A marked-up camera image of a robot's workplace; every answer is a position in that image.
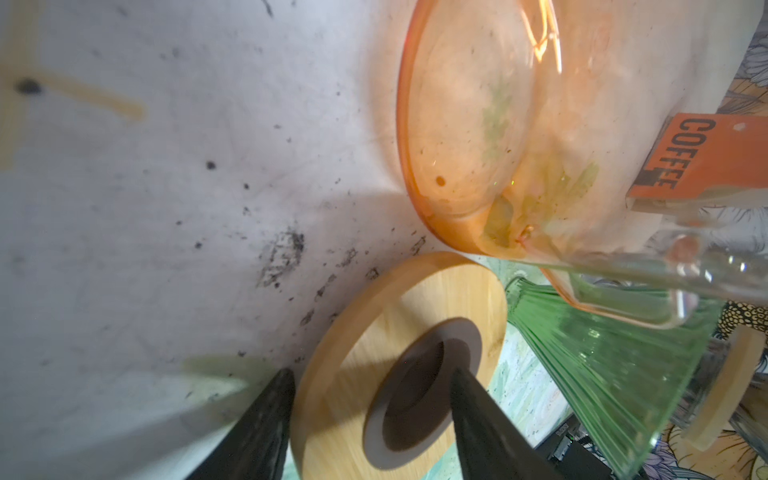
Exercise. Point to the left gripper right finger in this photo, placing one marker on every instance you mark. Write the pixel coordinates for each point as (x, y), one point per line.
(488, 444)

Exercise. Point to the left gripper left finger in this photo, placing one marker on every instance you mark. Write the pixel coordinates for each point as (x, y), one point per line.
(256, 446)

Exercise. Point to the clear grey glass carafe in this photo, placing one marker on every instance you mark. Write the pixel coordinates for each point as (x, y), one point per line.
(708, 384)

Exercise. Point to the orange glass carafe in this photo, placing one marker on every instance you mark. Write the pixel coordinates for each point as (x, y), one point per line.
(521, 126)

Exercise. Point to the orange coffee filter pack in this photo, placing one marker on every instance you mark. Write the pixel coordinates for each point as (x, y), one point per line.
(704, 160)

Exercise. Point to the green glass dripper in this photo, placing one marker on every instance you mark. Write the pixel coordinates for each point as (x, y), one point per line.
(623, 381)

